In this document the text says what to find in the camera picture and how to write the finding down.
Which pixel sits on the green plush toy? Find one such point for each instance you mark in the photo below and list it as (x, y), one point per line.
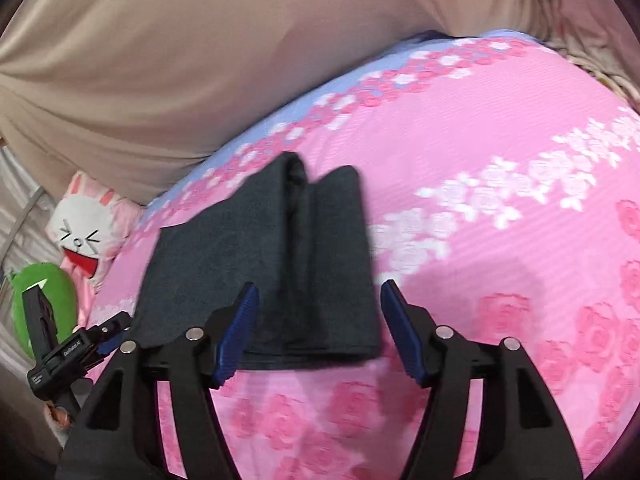
(57, 290)

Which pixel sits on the beige cloth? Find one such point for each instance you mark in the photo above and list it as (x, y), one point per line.
(175, 60)

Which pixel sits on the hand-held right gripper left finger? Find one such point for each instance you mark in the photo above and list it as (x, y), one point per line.
(235, 340)

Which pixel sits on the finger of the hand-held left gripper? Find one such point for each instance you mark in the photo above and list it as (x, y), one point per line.
(112, 332)

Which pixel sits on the pink rose bedsheet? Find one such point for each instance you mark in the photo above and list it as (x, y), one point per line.
(475, 160)

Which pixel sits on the white rabbit cartoon pillow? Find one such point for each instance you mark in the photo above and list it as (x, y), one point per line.
(85, 225)

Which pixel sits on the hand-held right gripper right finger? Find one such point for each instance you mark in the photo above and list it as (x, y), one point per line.
(400, 332)

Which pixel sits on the dark grey pants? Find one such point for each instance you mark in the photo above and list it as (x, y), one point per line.
(320, 285)

